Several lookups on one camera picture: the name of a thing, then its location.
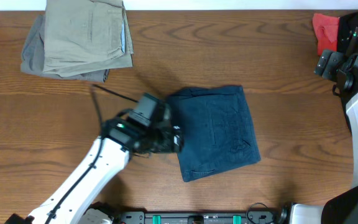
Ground navy blue shorts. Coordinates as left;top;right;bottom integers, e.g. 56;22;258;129
166;85;261;182

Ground folded grey trousers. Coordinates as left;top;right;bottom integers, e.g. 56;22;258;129
21;15;109;83

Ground red garment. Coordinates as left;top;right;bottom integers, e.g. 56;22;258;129
312;13;339;56

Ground folded khaki trousers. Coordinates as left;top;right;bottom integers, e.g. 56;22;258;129
44;0;134;77

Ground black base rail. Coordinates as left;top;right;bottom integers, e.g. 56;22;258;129
82;202;291;224

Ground black printed t-shirt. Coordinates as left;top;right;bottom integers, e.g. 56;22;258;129
337;11;358;54

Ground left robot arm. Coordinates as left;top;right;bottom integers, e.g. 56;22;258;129
7;103;183;224

